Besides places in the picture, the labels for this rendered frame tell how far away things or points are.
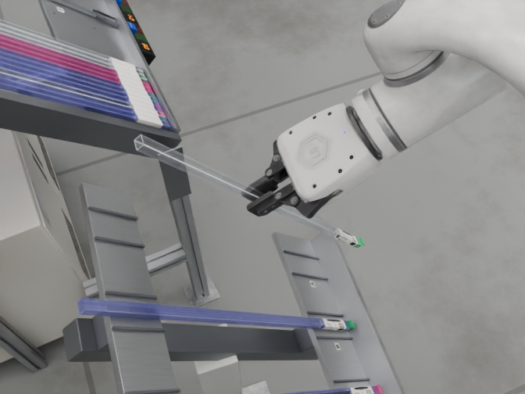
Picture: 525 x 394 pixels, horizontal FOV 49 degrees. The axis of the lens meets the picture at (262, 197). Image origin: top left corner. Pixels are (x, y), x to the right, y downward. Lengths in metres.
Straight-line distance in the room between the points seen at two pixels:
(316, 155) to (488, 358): 1.24
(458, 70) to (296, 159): 0.21
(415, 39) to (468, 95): 0.11
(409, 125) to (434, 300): 1.22
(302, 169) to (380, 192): 1.30
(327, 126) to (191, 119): 1.47
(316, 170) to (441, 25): 0.22
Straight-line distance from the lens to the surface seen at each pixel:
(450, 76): 0.65
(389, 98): 0.66
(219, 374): 0.87
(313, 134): 0.70
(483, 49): 0.57
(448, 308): 1.84
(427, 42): 0.59
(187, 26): 2.48
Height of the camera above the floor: 1.64
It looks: 59 degrees down
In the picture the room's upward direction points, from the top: straight up
